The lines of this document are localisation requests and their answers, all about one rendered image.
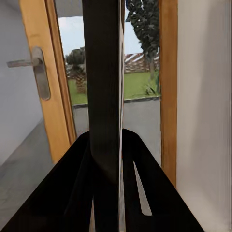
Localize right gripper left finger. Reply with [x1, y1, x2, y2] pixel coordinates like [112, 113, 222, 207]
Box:
[0, 131, 93, 232]

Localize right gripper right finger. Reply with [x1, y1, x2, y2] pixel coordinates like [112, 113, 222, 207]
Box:
[122, 129, 205, 232]

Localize poster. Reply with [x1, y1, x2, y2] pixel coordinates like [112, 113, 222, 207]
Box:
[82, 0, 125, 232]

